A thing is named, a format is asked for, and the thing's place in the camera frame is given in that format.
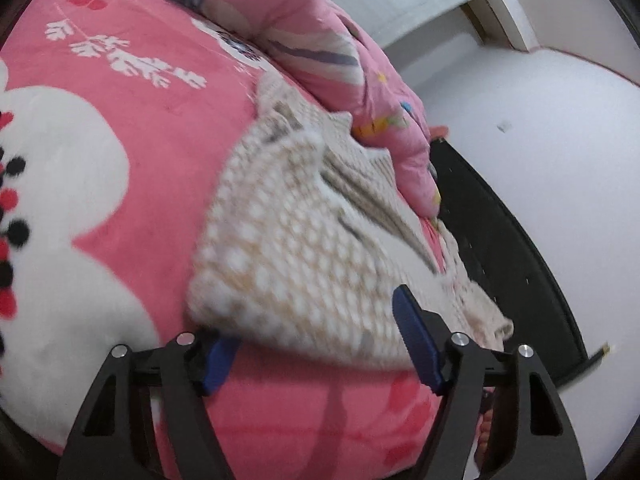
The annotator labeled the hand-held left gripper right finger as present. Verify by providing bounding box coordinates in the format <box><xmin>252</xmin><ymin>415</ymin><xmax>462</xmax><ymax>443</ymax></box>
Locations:
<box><xmin>391</xmin><ymin>284</ymin><xmax>587</xmax><ymax>480</ymax></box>

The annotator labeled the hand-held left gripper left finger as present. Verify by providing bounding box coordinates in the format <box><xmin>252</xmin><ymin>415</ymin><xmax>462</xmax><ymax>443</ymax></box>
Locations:
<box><xmin>56</xmin><ymin>329</ymin><xmax>242</xmax><ymax>480</ymax></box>

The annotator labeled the beige white checked knit sweater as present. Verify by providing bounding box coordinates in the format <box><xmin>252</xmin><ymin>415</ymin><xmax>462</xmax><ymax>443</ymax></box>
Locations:
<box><xmin>186</xmin><ymin>72</ymin><xmax>516</xmax><ymax>373</ymax></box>

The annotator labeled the pink floral fleece blanket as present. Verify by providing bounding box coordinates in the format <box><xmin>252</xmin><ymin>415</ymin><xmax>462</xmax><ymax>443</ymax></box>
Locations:
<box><xmin>0</xmin><ymin>0</ymin><xmax>456</xmax><ymax>480</ymax></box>

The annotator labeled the pink and blue quilt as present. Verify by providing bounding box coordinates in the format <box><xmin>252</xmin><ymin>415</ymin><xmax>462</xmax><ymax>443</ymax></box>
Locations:
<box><xmin>85</xmin><ymin>0</ymin><xmax>443</xmax><ymax>218</ymax></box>

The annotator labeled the black bed frame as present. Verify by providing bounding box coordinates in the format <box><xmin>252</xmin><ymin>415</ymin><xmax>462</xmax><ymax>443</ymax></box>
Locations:
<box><xmin>430</xmin><ymin>139</ymin><xmax>588</xmax><ymax>391</ymax></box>

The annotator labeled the white door frame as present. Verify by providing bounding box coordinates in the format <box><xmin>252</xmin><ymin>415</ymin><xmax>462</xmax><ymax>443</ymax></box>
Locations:
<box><xmin>460</xmin><ymin>0</ymin><xmax>541</xmax><ymax>53</ymax></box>

